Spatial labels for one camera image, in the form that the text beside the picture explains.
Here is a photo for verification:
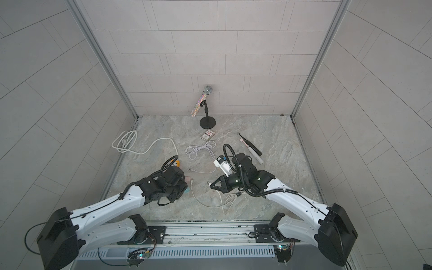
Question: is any white charging cable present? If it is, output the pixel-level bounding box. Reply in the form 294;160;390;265
188;166;240;215

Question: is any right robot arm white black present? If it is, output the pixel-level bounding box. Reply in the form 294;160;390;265
210;144;358;268

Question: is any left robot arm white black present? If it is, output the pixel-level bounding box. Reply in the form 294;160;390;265
35;155;188;270

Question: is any white pink electric toothbrush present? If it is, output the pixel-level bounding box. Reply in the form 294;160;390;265
240;139;264;165

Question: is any black electric toothbrush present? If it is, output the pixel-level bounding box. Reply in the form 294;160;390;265
237;132;262;156

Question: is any small pink patterned box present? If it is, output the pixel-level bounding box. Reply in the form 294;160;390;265
200;129;216;142

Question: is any black microphone stand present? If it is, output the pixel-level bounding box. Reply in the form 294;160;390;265
200;100;216;129

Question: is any glitter microphone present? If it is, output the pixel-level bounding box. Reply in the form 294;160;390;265
190;85;213;117

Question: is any coiled white usb cable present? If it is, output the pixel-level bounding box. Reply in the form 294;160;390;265
185;139;218;161

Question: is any aluminium mounting rail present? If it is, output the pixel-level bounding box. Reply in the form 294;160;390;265
72;220;348;245

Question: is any white power strip cord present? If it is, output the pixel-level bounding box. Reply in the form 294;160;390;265
111;129;179;159

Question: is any white vented cable duct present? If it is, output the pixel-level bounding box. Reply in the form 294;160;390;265
78;245;276;261

